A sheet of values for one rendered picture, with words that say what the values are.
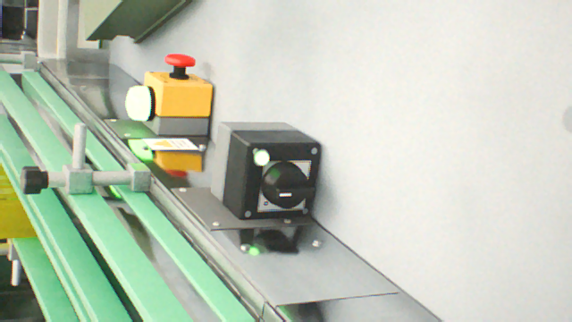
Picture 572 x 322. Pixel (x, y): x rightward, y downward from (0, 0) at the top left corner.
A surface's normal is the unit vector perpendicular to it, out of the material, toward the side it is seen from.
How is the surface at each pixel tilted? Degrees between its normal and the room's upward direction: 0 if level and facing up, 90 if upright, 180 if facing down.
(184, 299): 90
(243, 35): 0
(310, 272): 90
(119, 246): 90
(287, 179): 90
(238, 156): 0
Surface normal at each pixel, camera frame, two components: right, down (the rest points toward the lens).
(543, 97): -0.89, 0.01
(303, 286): 0.13, -0.95
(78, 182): 0.44, 0.31
